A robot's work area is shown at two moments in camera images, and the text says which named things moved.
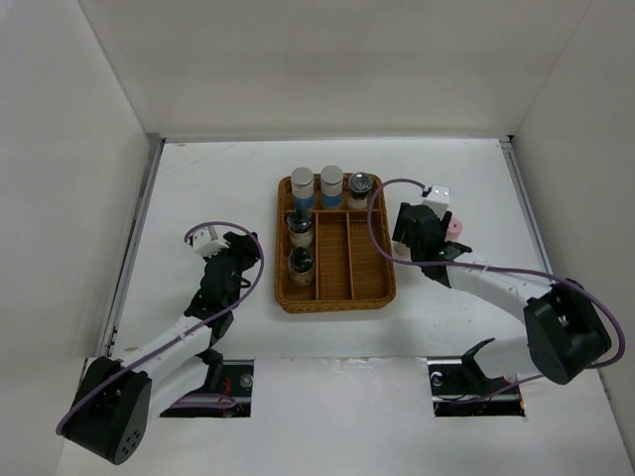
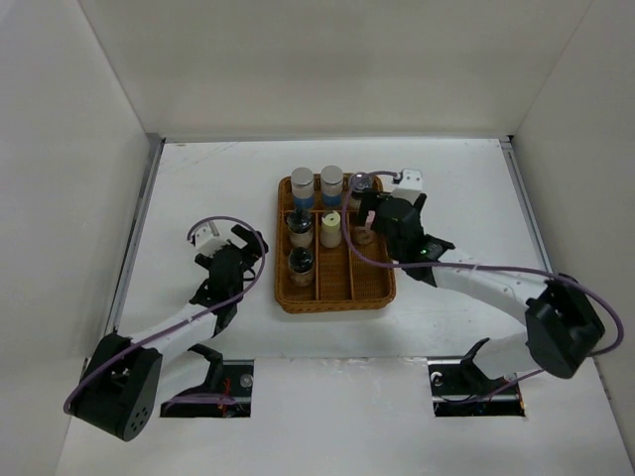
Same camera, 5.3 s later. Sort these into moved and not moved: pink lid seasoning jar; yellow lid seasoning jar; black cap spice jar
Moved: yellow lid seasoning jar; pink lid seasoning jar
Not moved: black cap spice jar
